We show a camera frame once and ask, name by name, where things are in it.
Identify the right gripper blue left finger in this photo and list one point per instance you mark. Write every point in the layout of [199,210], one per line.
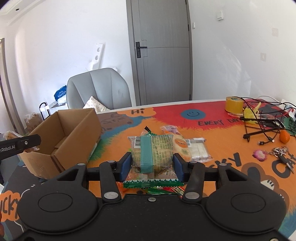
[126,163]

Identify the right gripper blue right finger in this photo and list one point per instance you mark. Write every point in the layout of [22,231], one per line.
[180,168]

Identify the orange label bread packet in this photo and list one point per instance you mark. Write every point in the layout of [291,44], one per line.
[180,146]

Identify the clear white wafer packet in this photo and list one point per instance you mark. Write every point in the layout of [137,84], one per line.
[198,150]

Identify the teal striped cracker packet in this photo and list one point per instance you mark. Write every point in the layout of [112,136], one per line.
[152,162]

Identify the pink small snack packet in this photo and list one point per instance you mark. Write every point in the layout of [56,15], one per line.
[170,129]

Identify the grey room door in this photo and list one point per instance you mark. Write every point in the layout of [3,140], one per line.
[161,50]

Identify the brown printed carton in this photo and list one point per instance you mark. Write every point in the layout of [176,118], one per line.
[32,120]

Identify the black metal shoe rack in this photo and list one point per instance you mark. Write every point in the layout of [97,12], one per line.
[48,109]

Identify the brown cardboard box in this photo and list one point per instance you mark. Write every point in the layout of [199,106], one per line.
[68,137]

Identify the dotted white cushion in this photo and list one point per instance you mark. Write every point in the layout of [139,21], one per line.
[96,105]

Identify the blue plastic bag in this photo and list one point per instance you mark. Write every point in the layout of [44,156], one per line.
[60,93]

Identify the grey upholstered chair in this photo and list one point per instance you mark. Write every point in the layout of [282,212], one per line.
[106,85]

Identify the yellow tape roll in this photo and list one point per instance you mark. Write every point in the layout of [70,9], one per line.
[234,105]

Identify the yellow plastic toy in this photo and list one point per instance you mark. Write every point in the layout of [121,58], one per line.
[251,114]

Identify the metal key bunch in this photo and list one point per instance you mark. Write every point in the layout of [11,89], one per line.
[280,153]

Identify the small orange tangerine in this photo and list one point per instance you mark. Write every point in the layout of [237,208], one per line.
[284,136]

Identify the pink flower keychain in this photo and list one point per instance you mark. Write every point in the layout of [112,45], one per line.
[260,155]

